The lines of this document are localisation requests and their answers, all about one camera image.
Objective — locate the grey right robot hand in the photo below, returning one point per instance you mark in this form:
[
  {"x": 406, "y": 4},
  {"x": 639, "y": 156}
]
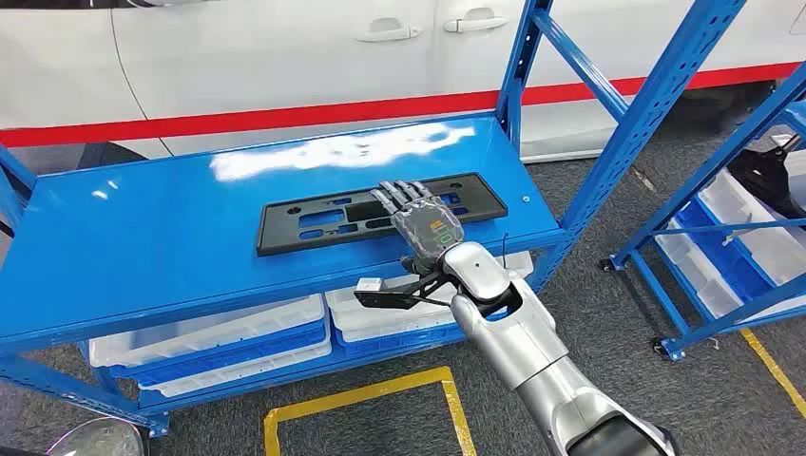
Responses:
[{"x": 425, "y": 226}]

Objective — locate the black plastic plate frame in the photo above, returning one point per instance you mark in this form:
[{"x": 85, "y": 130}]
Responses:
[{"x": 283, "y": 229}]

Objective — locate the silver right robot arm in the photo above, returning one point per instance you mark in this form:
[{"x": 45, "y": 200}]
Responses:
[{"x": 522, "y": 340}]

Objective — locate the blue metal shelf rack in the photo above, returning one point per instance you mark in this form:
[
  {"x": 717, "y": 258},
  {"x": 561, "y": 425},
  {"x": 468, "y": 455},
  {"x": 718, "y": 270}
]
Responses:
[{"x": 157, "y": 239}]

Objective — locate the blue wheeled shelf rack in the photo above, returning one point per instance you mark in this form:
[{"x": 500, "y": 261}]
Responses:
[{"x": 711, "y": 169}]

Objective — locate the black car part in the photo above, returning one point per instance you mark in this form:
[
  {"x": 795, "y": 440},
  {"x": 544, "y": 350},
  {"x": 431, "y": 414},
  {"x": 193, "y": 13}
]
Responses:
[{"x": 762, "y": 176}]

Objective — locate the white car with red stripe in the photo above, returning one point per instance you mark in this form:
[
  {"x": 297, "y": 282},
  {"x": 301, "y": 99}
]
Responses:
[{"x": 252, "y": 63}]

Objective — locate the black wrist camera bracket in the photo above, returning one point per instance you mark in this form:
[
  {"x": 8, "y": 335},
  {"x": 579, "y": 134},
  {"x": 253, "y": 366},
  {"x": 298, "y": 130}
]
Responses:
[{"x": 409, "y": 292}]

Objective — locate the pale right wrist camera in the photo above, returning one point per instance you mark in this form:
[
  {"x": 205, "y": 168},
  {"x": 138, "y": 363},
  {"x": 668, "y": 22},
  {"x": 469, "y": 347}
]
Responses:
[{"x": 369, "y": 286}]

